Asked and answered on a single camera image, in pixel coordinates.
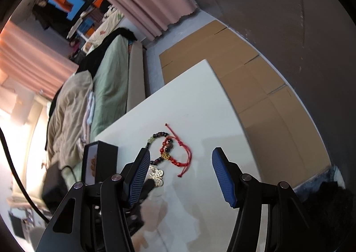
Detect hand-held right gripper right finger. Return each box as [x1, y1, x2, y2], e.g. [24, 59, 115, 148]
[212, 147, 319, 252]

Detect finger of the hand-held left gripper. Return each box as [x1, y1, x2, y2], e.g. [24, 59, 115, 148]
[142, 179, 156, 203]

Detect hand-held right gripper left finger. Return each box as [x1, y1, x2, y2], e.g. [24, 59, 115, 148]
[35, 148, 152, 252]

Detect gold butterfly pendant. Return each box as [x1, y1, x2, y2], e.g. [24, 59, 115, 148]
[147, 165, 165, 189]

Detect black jewelry box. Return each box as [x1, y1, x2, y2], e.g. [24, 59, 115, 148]
[83, 142, 120, 186]

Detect red cord bracelet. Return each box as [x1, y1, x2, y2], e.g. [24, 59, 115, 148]
[160, 123, 195, 178]

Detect brown bead bracelet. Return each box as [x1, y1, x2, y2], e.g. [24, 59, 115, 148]
[88, 157, 98, 178]

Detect dark bead bracelet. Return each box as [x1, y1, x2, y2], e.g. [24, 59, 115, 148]
[146, 130, 179, 166]

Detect dark object on bed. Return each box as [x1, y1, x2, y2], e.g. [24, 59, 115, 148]
[42, 163, 84, 210]

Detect pink and white cloth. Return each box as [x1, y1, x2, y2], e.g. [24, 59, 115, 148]
[83, 91, 97, 142]

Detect beige duvet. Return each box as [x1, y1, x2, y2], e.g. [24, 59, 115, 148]
[46, 71, 94, 164]

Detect dark blue rug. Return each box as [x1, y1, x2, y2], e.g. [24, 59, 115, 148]
[295, 166, 349, 214]

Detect flattened cardboard sheets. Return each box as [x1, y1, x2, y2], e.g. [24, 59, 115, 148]
[159, 19, 333, 186]

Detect bed with green sheet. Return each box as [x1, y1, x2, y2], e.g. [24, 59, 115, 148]
[8, 28, 148, 214]

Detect black clothing on bed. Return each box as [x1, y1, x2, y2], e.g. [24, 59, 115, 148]
[69, 28, 138, 74]

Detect patterned white quilt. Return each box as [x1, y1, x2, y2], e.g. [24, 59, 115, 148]
[86, 6, 123, 50]

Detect hanging black clothes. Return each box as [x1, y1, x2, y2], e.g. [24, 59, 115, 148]
[32, 0, 57, 30]

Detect black cable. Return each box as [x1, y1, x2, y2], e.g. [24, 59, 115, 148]
[0, 127, 49, 224]

